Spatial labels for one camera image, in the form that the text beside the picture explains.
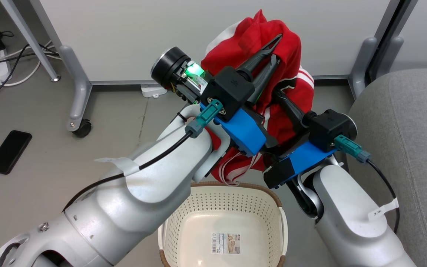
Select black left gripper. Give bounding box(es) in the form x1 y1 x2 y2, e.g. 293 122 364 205
150 34 283 104

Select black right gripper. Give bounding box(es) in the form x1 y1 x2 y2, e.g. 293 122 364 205
252 55 316 157

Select red white striped garment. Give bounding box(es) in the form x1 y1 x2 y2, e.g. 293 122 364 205
201 9 315 187

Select cream perforated laundry basket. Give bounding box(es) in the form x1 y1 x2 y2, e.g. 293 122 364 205
157 181 289 267

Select grey fabric sofa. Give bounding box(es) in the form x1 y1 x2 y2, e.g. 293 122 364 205
347 68 427 267

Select white printed tape label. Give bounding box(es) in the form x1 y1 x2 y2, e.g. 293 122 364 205
368 198 400 222

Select paper product label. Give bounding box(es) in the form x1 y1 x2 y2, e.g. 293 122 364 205
211 233 241 255

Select white tape strip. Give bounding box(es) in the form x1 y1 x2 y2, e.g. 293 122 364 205
95 156 140 177

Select black caster wheel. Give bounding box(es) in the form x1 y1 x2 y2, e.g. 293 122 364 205
72 119 92 138

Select black smartphone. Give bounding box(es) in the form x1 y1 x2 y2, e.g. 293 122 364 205
0 130 33 175

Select grey partition foot post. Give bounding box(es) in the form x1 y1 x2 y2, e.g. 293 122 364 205
348 36 405 99

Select small white wall box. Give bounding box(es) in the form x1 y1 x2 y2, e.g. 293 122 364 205
141 84 169 98

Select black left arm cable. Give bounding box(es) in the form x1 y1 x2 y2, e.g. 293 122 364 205
62 132 195 212

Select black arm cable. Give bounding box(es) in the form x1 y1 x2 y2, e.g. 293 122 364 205
365 158 400 234
62 132 195 212

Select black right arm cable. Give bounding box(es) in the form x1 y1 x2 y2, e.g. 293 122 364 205
365 158 400 234

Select white partition panel grey frame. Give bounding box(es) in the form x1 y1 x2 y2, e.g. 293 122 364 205
0 0 418 132

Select white floor cable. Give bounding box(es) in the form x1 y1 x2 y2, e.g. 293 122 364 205
0 40 63 88

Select black floor cable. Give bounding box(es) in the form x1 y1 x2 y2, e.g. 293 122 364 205
0 44 60 104

